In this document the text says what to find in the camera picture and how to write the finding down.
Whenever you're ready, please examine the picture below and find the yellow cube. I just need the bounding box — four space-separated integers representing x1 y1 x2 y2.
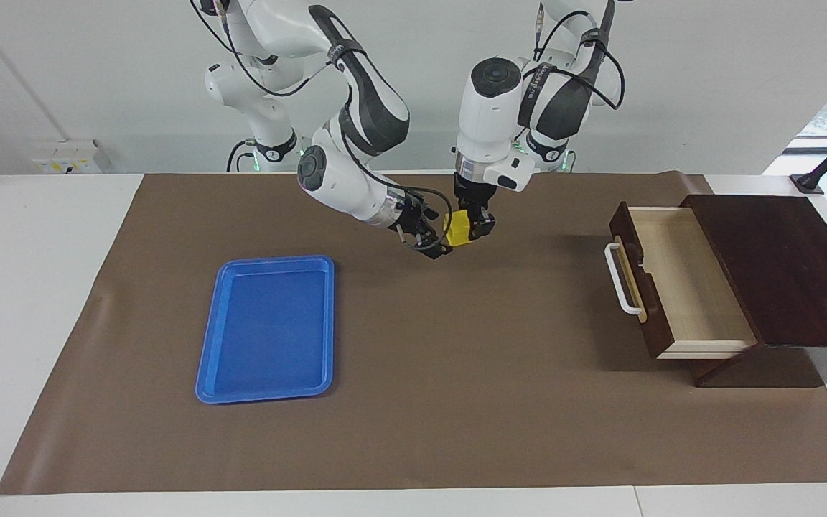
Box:
443 209 472 248

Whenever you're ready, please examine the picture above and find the wooden drawer with white handle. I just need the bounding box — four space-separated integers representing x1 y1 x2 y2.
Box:
604 201 760 360

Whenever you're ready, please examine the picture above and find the dark wooden drawer cabinet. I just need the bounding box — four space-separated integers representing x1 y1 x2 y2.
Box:
679 192 827 389

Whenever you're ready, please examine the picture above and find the brown table mat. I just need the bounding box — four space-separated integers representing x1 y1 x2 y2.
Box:
0 170 827 496

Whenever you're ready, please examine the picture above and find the blue plastic tray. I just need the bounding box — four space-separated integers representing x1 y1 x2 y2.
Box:
195 255 335 405

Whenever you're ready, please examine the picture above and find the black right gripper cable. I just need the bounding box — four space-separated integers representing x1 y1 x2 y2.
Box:
356 162 454 218

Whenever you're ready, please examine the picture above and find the black right arm base cable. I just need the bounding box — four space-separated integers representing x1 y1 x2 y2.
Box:
225 138 257 174

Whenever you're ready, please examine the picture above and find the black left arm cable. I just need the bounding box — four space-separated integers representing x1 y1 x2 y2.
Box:
532 0 627 110

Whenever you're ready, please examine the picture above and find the white wall socket box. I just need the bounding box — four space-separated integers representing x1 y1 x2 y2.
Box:
31 139 115 175

